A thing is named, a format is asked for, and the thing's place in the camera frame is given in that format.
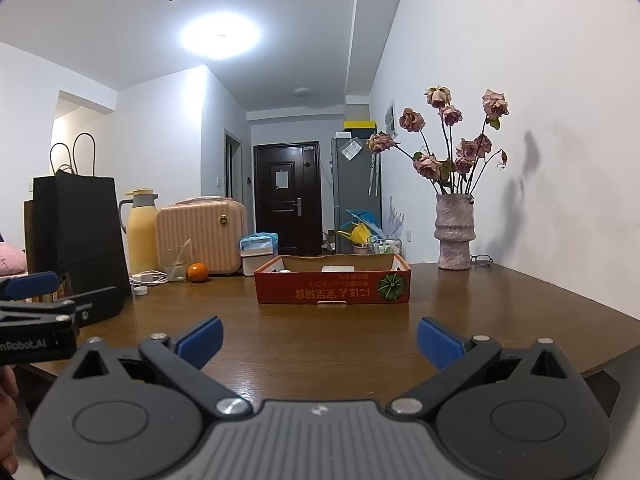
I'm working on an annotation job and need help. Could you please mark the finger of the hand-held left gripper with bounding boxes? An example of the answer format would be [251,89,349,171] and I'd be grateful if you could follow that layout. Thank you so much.
[0,285,119,334]
[0,271,60,302]

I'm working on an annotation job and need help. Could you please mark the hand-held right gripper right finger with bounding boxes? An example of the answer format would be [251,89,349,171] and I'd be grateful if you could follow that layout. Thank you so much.
[390,317,576,418]

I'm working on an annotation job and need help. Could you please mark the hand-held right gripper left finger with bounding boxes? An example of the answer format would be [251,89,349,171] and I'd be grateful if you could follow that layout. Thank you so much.
[60,316,253,423]

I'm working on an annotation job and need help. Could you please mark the red cardboard box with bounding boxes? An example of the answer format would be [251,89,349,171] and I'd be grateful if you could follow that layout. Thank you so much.
[254,253,412,305]

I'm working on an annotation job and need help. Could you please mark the person's left hand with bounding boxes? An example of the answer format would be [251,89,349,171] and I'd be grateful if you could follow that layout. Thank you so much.
[0,366,20,477]

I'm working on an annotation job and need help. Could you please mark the colourful snack packet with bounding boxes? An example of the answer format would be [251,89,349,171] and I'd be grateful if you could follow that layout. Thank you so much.
[31,274,69,304]

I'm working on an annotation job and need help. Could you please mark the pink cloth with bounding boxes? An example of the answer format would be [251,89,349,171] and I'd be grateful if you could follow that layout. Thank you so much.
[0,244,27,277]

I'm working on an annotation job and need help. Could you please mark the black paper bag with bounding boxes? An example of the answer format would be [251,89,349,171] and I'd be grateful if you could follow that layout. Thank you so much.
[32,132,132,319]

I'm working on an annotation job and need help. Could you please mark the yellow thermos jug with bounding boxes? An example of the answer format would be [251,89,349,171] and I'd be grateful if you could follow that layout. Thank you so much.
[119,188,160,277]

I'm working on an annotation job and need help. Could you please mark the white bin with blue bag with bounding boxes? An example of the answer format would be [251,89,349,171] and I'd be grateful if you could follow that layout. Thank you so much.
[239,233,280,277]

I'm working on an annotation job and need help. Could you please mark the pink ribbed suitcase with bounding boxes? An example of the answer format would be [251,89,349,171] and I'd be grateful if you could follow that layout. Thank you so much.
[156,197,250,276]

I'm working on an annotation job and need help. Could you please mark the pink ceramic vase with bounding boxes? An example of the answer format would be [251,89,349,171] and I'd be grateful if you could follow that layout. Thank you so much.
[435,193,475,271]

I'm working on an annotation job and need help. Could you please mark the clear purple plastic wrap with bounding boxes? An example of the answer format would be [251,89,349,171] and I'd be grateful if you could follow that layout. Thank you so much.
[382,197,404,241]

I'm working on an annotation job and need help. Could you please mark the yellow watering can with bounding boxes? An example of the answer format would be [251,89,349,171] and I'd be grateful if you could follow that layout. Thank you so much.
[337,225,371,247]

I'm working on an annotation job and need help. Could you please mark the blue folding rack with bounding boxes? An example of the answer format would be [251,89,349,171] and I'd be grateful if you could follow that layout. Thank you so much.
[345,209,376,231]

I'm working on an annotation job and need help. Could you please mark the dark brown entrance door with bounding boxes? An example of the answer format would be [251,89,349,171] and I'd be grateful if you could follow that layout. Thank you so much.
[252,141,321,256]

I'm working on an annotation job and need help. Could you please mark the grey refrigerator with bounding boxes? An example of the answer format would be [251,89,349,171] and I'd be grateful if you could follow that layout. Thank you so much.
[331,135,384,255]

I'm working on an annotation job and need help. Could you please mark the dark side doorway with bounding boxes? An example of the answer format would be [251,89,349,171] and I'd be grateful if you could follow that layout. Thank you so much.
[224,130,244,200]

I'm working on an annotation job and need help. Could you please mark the hanging folded umbrella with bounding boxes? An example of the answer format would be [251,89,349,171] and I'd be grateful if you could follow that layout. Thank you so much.
[367,152,384,197]

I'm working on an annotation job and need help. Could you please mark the dried pink roses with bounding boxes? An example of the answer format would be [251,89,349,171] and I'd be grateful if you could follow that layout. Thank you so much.
[367,85,510,197]

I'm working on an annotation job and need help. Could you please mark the yellow and black box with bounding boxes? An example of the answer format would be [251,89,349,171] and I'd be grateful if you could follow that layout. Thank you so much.
[343,120,379,138]

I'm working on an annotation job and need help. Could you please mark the round ceiling lamp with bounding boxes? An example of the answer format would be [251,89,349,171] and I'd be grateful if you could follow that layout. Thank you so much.
[181,14,261,59]

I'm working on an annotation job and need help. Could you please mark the white charger cable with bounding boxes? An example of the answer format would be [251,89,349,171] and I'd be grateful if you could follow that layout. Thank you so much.
[130,271,169,287]

